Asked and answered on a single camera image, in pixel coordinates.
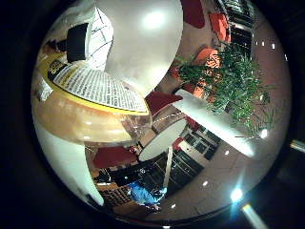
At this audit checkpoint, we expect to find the clear spray bottle yellow label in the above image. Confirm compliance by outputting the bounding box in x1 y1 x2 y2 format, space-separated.
30 52 154 147

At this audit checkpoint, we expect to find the red sofa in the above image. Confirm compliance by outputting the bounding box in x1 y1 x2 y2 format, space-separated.
91 145 139 170

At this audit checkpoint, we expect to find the dark red bench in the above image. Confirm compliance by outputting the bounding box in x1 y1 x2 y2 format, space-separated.
144 91 184 117

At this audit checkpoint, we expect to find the white pillar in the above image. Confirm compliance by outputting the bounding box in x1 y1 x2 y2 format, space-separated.
173 88 256 157

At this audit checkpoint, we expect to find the orange chair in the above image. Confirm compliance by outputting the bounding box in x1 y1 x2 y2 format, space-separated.
193 47 221 69

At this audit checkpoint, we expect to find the green leafy plant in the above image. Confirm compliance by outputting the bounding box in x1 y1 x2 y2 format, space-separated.
175 42 278 135

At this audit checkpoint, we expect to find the dark red rug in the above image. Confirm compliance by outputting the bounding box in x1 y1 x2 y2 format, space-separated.
180 0 207 30

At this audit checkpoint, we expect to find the round white pedestal table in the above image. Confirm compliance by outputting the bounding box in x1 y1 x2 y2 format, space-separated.
137 117 188 189

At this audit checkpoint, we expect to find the black window frame unit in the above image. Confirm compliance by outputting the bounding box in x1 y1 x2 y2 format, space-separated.
183 126 221 161

